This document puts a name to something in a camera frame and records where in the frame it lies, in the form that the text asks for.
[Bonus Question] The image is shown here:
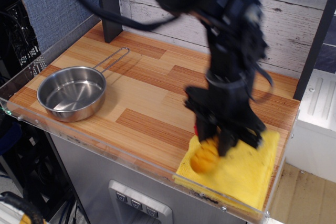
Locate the orange plush bread toy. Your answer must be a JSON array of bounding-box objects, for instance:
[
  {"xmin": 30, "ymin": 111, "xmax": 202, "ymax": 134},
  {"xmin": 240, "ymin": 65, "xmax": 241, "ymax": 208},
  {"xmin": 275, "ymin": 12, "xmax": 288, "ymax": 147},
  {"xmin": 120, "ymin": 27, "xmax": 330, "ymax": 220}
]
[{"xmin": 190, "ymin": 136, "xmax": 220, "ymax": 174}]

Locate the silver dispenser panel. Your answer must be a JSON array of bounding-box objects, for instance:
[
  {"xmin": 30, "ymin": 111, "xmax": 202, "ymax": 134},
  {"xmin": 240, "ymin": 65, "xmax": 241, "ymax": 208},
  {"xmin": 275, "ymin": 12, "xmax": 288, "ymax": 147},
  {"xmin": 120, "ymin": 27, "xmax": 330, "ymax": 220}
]
[{"xmin": 108, "ymin": 180, "xmax": 173, "ymax": 223}]

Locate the yellow cloth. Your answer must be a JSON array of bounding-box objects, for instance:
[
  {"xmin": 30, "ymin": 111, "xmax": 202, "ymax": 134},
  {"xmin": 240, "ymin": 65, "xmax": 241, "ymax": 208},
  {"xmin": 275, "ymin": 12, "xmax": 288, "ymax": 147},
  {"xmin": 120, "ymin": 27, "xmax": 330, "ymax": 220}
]
[{"xmin": 173, "ymin": 130, "xmax": 280, "ymax": 211}]

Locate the black cable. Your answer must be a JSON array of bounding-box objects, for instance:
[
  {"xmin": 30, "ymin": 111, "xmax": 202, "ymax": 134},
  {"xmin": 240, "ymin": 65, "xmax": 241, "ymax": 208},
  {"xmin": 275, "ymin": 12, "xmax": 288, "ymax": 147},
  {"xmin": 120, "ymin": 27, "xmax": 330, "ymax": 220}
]
[{"xmin": 56, "ymin": 0, "xmax": 274, "ymax": 104}]

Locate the white ridged appliance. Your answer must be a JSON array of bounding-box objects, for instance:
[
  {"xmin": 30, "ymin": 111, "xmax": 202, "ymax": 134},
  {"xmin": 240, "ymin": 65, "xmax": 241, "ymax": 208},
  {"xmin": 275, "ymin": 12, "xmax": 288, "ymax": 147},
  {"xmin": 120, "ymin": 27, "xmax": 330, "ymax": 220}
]
[{"xmin": 285, "ymin": 69, "xmax": 335, "ymax": 182}]

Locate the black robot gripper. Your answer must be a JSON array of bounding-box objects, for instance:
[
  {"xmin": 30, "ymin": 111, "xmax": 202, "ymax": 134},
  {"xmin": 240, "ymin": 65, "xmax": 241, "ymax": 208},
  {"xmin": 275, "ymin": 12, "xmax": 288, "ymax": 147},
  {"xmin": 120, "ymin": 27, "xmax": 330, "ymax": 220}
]
[{"xmin": 185, "ymin": 70, "xmax": 266, "ymax": 156}]

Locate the red handled metal fork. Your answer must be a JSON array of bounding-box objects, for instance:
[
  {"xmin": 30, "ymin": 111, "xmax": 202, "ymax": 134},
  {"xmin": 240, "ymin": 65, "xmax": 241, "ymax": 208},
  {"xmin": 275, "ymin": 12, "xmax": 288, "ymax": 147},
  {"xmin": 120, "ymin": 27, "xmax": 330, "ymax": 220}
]
[{"xmin": 194, "ymin": 124, "xmax": 198, "ymax": 136}]

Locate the dark vertical post right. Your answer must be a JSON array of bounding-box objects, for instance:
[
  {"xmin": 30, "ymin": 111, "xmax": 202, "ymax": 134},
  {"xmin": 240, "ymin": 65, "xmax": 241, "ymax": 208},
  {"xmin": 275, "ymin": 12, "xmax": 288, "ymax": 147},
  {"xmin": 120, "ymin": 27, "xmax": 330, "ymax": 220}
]
[{"xmin": 293, "ymin": 0, "xmax": 335, "ymax": 101}]

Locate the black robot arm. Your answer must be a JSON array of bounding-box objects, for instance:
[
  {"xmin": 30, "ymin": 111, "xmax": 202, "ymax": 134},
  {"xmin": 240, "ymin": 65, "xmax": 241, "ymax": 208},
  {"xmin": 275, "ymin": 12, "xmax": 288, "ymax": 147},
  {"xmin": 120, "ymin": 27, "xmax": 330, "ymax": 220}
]
[{"xmin": 156, "ymin": 0, "xmax": 267, "ymax": 156}]

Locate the stainless steel pan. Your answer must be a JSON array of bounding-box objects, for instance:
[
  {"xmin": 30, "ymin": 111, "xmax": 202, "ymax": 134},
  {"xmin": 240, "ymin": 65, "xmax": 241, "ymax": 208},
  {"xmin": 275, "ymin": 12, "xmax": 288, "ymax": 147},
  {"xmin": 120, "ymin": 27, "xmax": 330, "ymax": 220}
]
[{"xmin": 37, "ymin": 47, "xmax": 130, "ymax": 122}]

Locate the clear acrylic table guard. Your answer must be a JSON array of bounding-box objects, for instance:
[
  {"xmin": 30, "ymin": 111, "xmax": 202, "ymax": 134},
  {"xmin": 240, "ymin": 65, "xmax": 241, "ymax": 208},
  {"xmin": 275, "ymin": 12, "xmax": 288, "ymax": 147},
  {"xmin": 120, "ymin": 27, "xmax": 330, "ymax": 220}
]
[{"xmin": 0, "ymin": 10, "xmax": 300, "ymax": 224}]

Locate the orange object bottom left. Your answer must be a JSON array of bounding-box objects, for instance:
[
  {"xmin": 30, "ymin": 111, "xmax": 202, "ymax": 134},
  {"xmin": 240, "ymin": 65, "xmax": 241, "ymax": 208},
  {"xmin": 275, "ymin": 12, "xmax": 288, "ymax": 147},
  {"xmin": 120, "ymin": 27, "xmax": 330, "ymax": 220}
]
[{"xmin": 19, "ymin": 214, "xmax": 35, "ymax": 224}]

